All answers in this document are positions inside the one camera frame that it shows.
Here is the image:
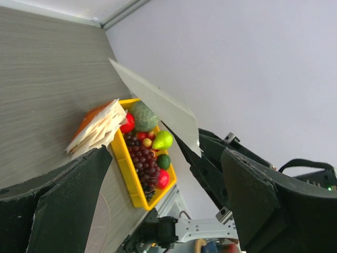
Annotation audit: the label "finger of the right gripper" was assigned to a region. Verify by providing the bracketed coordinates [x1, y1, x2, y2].
[199, 128, 274, 169]
[164, 124, 230, 209]

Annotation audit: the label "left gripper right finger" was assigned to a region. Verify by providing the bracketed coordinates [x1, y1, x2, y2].
[221, 149, 336, 252]

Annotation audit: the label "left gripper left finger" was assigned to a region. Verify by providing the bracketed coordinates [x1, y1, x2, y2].
[1, 145, 113, 252]

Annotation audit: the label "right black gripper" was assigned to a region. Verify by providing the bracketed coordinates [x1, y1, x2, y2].
[216, 132, 336, 224]

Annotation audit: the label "white paper sheet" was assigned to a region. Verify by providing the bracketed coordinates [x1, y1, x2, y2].
[109, 59, 201, 157]

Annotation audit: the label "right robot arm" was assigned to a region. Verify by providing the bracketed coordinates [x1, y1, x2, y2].
[118, 129, 336, 252]

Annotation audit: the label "white coffee filter stack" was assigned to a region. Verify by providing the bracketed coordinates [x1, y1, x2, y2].
[65, 99, 126, 157]

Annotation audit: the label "green pear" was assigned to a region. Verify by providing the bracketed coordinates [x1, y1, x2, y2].
[152, 130, 173, 150]

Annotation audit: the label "dark green fruit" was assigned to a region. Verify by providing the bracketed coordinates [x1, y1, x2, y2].
[156, 154, 171, 170]

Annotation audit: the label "small red cherries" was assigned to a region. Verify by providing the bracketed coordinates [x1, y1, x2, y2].
[136, 131, 155, 149]

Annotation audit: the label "dark red grape bunch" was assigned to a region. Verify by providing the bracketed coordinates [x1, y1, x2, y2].
[123, 132, 160, 202]

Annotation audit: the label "green netted melon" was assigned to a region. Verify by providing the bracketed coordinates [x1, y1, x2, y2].
[128, 101, 159, 132]

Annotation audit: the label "red apple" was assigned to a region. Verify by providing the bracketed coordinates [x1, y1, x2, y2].
[120, 113, 135, 134]

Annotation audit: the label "yellow plastic tray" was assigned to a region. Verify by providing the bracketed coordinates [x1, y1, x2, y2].
[111, 99, 177, 211]

